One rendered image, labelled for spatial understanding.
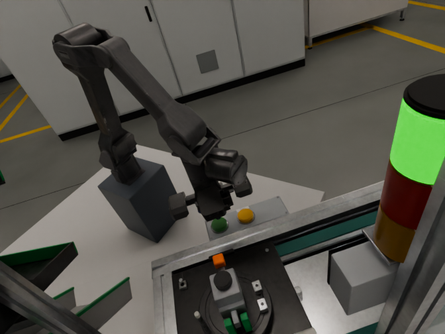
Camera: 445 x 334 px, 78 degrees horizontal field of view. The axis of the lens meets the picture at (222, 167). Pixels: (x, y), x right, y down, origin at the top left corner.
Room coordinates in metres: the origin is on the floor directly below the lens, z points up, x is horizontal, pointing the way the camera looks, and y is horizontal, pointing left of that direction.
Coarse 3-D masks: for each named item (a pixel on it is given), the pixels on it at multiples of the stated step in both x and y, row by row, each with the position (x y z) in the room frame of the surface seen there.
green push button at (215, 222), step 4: (216, 220) 0.46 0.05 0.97; (220, 220) 0.46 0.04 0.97; (224, 220) 0.46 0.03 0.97; (212, 224) 0.45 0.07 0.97; (216, 224) 0.45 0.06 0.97; (220, 224) 0.45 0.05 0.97; (224, 224) 0.44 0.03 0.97; (216, 228) 0.44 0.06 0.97; (220, 228) 0.44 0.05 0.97; (224, 228) 0.44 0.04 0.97
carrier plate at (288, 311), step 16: (240, 256) 0.34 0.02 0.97; (256, 256) 0.33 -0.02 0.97; (272, 256) 0.32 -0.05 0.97; (192, 272) 0.34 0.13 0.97; (208, 272) 0.33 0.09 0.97; (256, 272) 0.30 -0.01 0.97; (272, 272) 0.29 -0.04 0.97; (176, 288) 0.31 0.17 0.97; (192, 288) 0.30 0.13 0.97; (272, 288) 0.26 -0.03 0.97; (288, 288) 0.25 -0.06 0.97; (176, 304) 0.28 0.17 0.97; (192, 304) 0.27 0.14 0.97; (288, 304) 0.22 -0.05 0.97; (176, 320) 0.25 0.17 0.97; (192, 320) 0.24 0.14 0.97; (288, 320) 0.19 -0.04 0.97; (304, 320) 0.19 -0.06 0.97
